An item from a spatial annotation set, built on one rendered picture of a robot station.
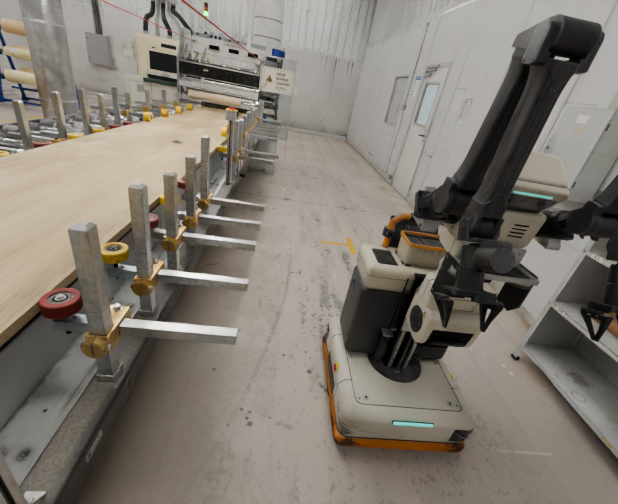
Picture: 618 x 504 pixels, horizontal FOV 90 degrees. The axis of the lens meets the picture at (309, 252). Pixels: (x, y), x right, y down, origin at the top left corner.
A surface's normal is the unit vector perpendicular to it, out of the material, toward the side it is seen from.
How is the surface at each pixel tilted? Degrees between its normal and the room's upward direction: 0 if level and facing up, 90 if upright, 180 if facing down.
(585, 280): 90
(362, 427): 90
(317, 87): 90
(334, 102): 90
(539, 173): 43
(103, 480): 0
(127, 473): 0
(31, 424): 0
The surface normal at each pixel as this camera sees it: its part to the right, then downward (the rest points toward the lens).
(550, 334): 0.05, 0.48
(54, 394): 0.17, -0.87
